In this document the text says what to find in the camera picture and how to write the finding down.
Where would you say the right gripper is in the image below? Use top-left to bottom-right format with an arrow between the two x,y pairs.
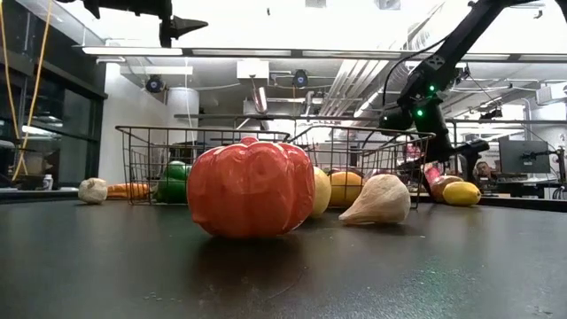
409,99 -> 491,196

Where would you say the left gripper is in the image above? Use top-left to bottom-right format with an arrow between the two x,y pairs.
57,0 -> 209,48

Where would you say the tan orange sweet potato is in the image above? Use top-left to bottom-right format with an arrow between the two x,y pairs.
431,175 -> 465,205

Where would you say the yellow lemon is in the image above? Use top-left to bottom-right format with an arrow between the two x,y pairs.
309,166 -> 333,219
442,181 -> 483,207

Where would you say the white garlic bulb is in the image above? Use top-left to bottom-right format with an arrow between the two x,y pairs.
77,177 -> 109,206
338,173 -> 412,226

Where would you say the yellow orange mango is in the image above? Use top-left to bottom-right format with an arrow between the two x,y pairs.
328,170 -> 366,209

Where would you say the green bell pepper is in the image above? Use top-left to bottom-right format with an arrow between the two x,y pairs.
152,159 -> 193,206

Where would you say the orange carrot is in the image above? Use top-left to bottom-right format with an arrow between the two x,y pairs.
106,182 -> 152,201

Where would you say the orange pumpkin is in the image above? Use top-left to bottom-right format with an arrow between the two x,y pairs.
186,136 -> 317,240

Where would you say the person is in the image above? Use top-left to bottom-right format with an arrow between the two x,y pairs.
474,159 -> 493,181

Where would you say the ceiling light strip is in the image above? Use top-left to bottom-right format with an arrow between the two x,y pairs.
73,43 -> 567,62

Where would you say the grey computer monitor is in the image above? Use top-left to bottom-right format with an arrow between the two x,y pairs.
498,139 -> 552,175

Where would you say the white round pillar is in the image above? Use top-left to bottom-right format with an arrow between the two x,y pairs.
167,87 -> 200,147

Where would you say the black horizontal rack bar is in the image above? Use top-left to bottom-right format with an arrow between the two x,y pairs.
173,113 -> 567,126

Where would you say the round black ceiling camera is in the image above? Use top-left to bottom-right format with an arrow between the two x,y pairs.
291,69 -> 310,89
144,74 -> 165,95

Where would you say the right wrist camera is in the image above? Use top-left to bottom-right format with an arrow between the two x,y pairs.
379,107 -> 411,135

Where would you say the black wire basket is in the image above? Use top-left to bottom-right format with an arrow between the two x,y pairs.
114,125 -> 291,206

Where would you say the yellow cable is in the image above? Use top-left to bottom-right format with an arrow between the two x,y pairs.
0,0 -> 54,177

